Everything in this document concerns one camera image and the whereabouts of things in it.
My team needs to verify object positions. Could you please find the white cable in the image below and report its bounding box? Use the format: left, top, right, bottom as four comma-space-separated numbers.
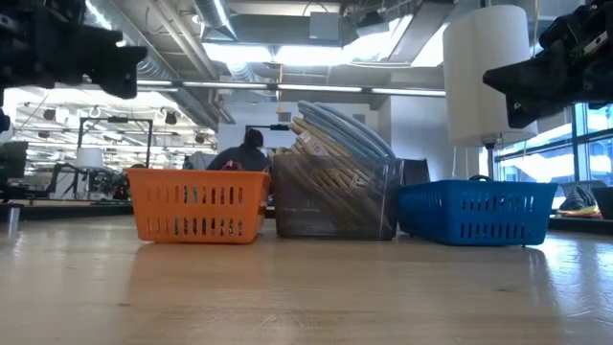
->
267, 143, 384, 217

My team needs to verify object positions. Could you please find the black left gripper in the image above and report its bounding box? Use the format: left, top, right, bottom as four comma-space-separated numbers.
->
0, 0, 148, 101

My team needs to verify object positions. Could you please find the small white background lamp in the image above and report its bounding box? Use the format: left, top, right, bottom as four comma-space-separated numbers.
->
75, 146, 104, 170

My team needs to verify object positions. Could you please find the black background monitor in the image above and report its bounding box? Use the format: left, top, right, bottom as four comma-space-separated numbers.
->
0, 140, 30, 186

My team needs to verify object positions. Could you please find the light blue cable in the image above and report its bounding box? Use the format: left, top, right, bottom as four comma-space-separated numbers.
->
295, 99, 397, 162

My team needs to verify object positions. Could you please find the grey transparent plastic bin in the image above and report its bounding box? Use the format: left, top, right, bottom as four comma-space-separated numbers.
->
271, 152, 404, 241

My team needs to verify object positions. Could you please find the person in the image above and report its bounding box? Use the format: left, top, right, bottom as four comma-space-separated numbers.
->
206, 127, 272, 173

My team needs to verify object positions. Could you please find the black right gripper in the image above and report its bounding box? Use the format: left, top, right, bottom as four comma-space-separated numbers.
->
482, 0, 613, 130

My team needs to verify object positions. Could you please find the grey and yellow shoe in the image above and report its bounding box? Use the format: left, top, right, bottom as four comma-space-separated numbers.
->
557, 185, 603, 220

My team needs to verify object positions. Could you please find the blue plastic basket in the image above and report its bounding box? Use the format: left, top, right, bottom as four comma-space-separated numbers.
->
397, 179, 559, 248

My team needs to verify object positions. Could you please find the orange plastic basket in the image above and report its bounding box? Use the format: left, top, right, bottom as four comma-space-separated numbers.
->
126, 167, 272, 244

